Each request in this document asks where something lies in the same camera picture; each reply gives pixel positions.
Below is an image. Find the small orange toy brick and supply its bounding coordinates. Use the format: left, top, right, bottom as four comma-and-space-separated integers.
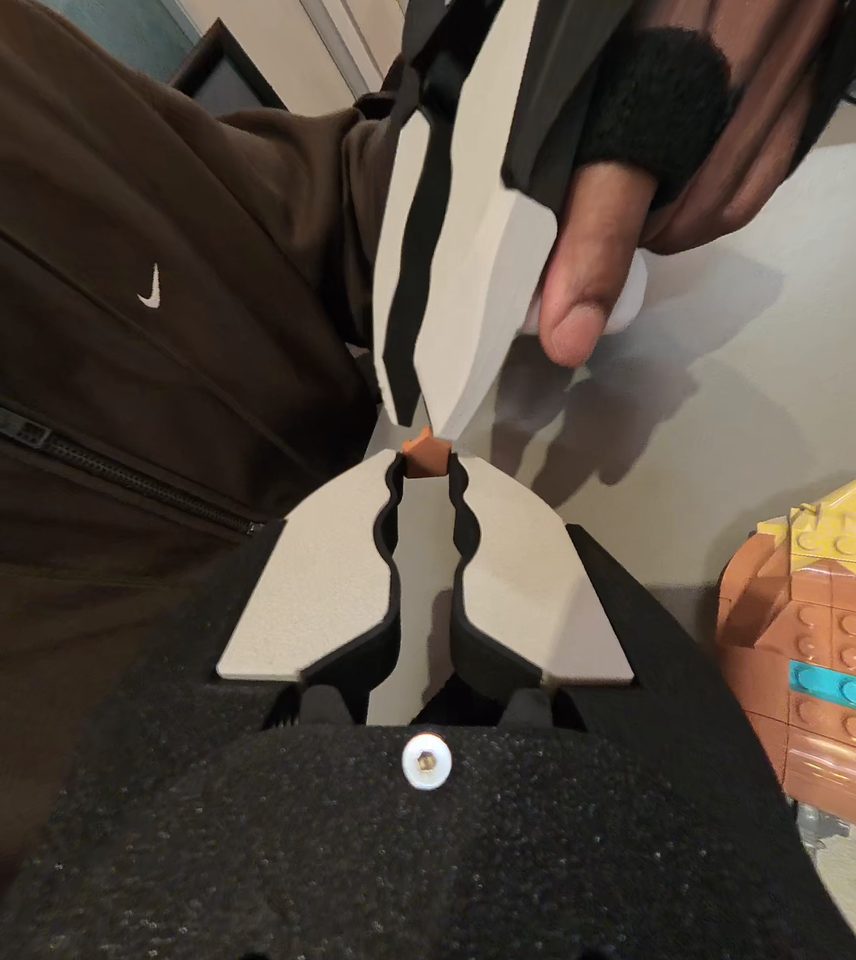
400, 427, 450, 480

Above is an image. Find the person's left hand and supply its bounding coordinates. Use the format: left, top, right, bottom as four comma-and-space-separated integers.
537, 0, 856, 370

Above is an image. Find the person's left forearm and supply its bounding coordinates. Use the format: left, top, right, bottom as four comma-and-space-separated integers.
214, 56, 414, 361

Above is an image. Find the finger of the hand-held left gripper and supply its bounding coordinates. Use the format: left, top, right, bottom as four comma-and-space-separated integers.
411, 0, 558, 442
371, 63, 453, 430

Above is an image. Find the orange toy brick model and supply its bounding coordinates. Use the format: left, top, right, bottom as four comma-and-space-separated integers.
714, 474, 856, 856

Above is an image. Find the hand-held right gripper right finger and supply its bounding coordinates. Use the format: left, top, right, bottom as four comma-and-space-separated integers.
445, 452, 637, 690

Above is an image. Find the person's brown zip hoodie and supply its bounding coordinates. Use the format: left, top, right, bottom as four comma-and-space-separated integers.
0, 0, 399, 939

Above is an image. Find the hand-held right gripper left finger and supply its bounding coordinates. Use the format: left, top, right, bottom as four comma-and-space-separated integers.
215, 450, 408, 687

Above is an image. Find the blue-lit window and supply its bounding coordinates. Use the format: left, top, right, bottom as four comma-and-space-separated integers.
41, 0, 200, 65

